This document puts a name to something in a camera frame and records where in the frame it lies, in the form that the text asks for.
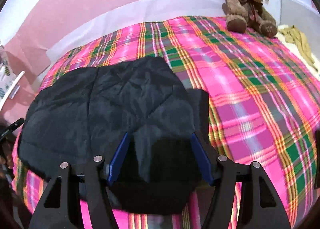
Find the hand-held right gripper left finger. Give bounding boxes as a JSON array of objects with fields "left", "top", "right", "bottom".
[{"left": 29, "top": 132, "right": 131, "bottom": 229}]

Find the grey metal bracket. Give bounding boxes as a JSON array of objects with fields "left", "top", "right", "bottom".
[{"left": 9, "top": 84, "right": 21, "bottom": 99}]

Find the yellow cloth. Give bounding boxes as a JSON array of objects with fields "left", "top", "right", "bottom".
[{"left": 277, "top": 25, "right": 318, "bottom": 72}]

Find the pink plaid blanket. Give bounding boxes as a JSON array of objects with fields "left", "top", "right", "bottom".
[{"left": 11, "top": 16, "right": 320, "bottom": 229}]

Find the white board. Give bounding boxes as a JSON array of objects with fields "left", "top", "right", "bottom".
[{"left": 280, "top": 0, "right": 318, "bottom": 29}]

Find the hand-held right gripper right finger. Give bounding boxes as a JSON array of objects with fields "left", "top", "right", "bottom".
[{"left": 189, "top": 132, "right": 292, "bottom": 229}]

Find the brown teddy bear santa hat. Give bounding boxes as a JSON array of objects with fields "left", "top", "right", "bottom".
[{"left": 220, "top": 0, "right": 278, "bottom": 38}]

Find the black jacket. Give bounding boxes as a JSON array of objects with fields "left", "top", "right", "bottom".
[{"left": 17, "top": 56, "right": 210, "bottom": 216}]

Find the person's left hand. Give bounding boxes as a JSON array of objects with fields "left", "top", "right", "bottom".
[{"left": 0, "top": 141, "right": 14, "bottom": 170}]

